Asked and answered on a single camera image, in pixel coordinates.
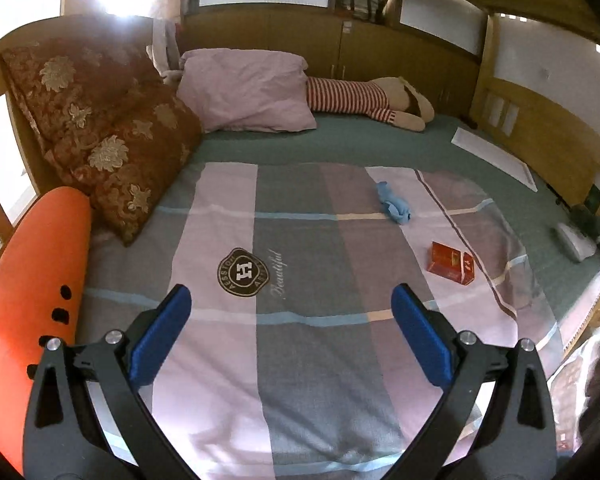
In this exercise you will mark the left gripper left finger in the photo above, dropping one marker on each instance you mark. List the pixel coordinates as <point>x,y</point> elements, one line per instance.
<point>153,334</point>

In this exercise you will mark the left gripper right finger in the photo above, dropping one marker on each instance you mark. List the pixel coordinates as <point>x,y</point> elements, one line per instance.
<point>427,333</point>

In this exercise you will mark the red cigarette box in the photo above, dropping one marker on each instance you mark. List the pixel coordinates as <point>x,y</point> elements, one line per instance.
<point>450,263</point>

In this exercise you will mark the orange carrot bolster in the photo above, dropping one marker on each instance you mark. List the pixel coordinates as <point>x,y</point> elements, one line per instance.
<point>42,274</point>

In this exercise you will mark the plaid pink grey blanket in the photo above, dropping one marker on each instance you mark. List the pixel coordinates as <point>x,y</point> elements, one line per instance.
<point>291,365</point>

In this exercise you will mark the green bed sheet mattress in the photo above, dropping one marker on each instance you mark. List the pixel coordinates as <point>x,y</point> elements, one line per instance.
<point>360,141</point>

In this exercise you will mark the crumpled blue cloth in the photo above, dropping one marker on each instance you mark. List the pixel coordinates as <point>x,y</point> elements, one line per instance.
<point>395,207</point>

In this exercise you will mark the white object on bed edge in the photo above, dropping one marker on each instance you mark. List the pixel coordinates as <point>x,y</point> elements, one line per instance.
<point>578,245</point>

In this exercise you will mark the red floral brocade cushion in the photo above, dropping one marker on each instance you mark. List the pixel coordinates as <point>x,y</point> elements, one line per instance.
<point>169,132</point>

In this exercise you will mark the striped plush doll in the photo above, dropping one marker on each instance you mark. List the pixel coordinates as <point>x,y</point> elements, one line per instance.
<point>391,100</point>

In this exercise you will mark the pink pillow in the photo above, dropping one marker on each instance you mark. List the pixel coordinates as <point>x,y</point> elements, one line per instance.
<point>246,90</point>

